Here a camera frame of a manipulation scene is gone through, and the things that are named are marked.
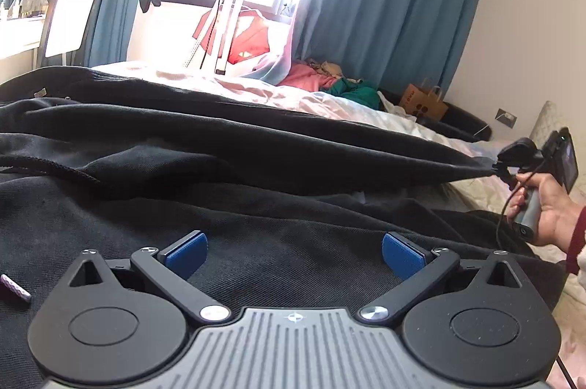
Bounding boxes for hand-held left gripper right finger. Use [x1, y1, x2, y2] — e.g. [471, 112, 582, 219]
[358, 231, 523, 322]

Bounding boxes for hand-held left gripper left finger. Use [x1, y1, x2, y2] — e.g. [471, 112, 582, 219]
[68, 230, 232, 322]

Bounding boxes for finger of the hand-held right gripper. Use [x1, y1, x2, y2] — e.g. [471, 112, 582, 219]
[492, 161, 518, 190]

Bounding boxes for black drawstring pants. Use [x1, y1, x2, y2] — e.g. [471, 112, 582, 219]
[0, 66, 569, 389]

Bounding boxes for person's right forearm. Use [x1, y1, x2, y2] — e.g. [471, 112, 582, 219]
[565, 201, 586, 276]

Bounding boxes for person's right hand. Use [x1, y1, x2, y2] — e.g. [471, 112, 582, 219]
[508, 171, 575, 248]

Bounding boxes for beige headboard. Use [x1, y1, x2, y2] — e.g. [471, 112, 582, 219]
[526, 100, 566, 145]

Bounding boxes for black sofa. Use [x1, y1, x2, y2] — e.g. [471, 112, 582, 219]
[379, 89, 493, 143]

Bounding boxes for brown paper bag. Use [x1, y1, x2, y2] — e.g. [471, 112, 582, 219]
[398, 78, 449, 123]

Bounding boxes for white plastic bag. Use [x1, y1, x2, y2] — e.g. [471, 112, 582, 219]
[379, 98, 418, 121]

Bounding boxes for green cloth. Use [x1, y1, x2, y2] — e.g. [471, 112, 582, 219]
[319, 77, 382, 112]

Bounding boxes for beige cloth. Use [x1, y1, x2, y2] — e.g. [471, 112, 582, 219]
[306, 59, 345, 79]

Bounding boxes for pink cloth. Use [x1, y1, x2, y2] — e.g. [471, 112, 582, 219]
[277, 61, 331, 93]

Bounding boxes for red garment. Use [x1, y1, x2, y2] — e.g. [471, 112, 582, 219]
[192, 7, 272, 66]

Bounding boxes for white backed chair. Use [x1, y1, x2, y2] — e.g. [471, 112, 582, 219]
[42, 0, 100, 68]

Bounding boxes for white vanity desk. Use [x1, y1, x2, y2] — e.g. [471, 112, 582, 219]
[0, 15, 47, 61]

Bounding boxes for row of cosmetic bottles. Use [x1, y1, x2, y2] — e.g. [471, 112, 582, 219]
[0, 0, 50, 20]

